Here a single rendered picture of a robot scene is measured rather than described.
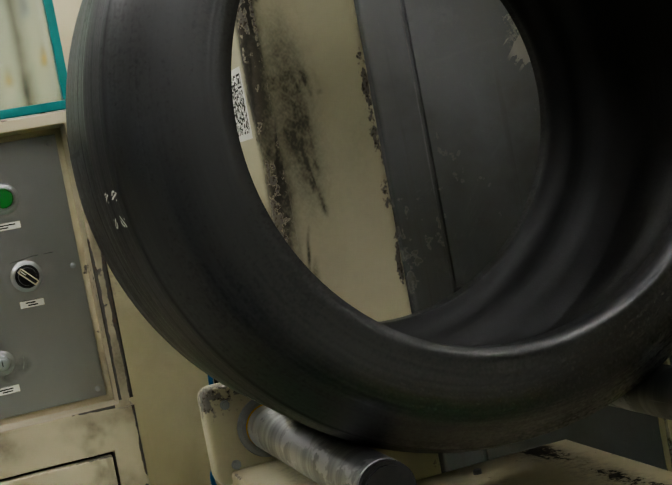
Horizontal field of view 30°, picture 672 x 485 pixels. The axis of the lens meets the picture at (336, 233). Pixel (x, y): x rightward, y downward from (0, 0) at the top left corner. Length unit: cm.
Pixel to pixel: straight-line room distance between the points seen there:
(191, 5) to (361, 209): 46
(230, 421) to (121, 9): 48
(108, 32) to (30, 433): 76
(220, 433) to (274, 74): 36
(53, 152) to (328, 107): 45
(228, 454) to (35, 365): 44
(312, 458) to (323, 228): 33
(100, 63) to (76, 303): 73
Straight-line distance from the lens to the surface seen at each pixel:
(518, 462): 133
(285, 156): 127
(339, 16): 131
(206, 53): 89
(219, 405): 124
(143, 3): 91
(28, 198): 161
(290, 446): 110
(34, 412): 163
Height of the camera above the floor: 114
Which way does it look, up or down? 3 degrees down
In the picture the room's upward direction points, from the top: 11 degrees counter-clockwise
